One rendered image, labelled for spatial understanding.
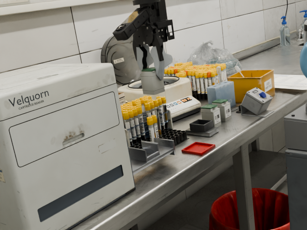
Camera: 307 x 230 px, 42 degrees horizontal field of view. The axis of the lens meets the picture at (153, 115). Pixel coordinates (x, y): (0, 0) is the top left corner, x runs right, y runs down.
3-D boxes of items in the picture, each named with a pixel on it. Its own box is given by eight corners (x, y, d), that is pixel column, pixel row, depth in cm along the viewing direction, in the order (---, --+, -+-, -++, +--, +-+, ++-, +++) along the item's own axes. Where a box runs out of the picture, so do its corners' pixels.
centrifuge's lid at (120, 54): (99, 33, 153) (89, 36, 160) (115, 96, 157) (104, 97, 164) (143, 24, 166) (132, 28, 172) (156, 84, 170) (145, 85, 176)
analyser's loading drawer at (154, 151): (120, 186, 92) (116, 165, 90) (101, 181, 96) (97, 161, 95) (176, 154, 106) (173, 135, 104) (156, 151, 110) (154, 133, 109)
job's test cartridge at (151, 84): (153, 90, 112) (150, 68, 111) (165, 91, 109) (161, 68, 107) (142, 94, 110) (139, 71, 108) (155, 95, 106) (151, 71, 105)
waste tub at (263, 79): (262, 104, 146) (260, 77, 144) (229, 103, 154) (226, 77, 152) (276, 94, 156) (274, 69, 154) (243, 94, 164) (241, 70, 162)
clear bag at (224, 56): (219, 78, 203) (216, 50, 199) (198, 75, 217) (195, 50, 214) (248, 70, 213) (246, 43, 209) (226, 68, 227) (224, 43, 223)
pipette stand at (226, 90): (221, 116, 139) (218, 88, 137) (206, 114, 145) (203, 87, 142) (239, 108, 145) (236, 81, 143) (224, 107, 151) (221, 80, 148)
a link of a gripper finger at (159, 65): (180, 74, 108) (171, 40, 107) (165, 79, 104) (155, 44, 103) (172, 76, 110) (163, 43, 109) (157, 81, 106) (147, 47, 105)
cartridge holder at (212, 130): (209, 137, 121) (208, 126, 120) (185, 134, 127) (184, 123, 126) (219, 131, 124) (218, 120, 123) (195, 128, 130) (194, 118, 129)
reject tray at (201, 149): (201, 155, 108) (201, 153, 107) (181, 152, 112) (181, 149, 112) (215, 147, 112) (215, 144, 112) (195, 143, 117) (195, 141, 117)
